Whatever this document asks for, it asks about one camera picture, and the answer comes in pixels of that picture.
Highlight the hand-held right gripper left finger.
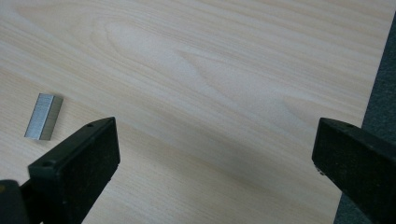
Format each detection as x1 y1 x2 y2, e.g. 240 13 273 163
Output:
20 117 121 224

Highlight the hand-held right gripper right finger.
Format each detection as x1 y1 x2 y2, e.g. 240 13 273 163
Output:
311 117 396 224

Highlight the silver staple strip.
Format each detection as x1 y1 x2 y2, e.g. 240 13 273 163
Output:
23 92 64 141

